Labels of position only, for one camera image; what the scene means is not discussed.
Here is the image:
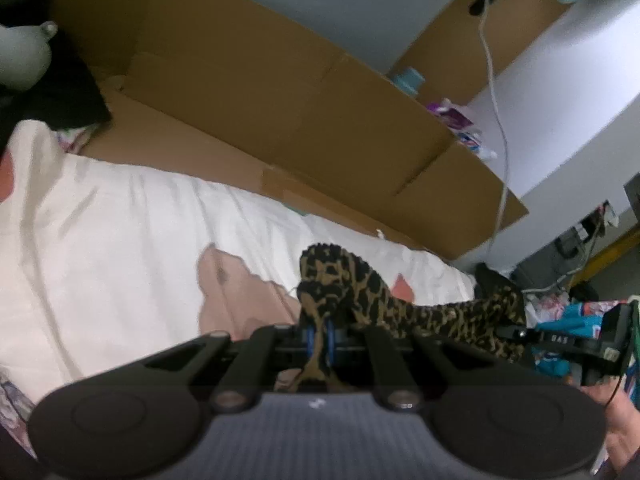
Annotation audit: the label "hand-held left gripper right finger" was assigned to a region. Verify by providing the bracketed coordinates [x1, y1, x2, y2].
[322, 322, 503, 413]

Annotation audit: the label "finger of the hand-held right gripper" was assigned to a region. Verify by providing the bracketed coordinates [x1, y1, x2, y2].
[496, 325, 538, 343]

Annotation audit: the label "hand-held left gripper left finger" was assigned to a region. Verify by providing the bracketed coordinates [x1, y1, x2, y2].
[135, 322, 317, 413]

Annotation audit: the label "leopard print garment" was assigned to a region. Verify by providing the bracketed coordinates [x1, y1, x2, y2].
[272, 242, 528, 393]

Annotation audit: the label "person's right hand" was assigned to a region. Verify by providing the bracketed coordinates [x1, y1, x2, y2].
[590, 385, 640, 480]

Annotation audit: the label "teal printed cloth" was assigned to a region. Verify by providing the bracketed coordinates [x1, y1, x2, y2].
[535, 300, 640, 381]

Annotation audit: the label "white plastic bag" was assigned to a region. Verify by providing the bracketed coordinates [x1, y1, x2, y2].
[525, 290, 571, 326]

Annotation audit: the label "folded black garment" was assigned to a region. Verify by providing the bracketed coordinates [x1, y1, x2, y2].
[475, 262, 526, 306]

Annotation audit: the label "cream printed blanket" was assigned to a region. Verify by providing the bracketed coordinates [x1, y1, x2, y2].
[0, 120, 481, 461]

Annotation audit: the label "pink packets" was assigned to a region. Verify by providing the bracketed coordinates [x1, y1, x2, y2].
[427, 100, 498, 161]

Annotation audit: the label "flat cardboard sheet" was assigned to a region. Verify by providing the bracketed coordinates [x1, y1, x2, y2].
[45, 0, 531, 261]

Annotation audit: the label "blue bottle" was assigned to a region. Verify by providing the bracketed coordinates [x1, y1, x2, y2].
[392, 66, 426, 97]

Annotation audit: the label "tall cardboard box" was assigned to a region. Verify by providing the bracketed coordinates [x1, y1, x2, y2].
[395, 0, 571, 106]

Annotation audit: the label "dark grey pillow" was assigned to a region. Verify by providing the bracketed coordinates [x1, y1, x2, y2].
[0, 50, 113, 136]

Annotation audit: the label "grey plush toy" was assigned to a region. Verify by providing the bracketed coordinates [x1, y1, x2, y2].
[0, 20, 58, 91]

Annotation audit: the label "white cable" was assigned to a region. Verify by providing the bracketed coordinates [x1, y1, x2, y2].
[477, 0, 511, 256]

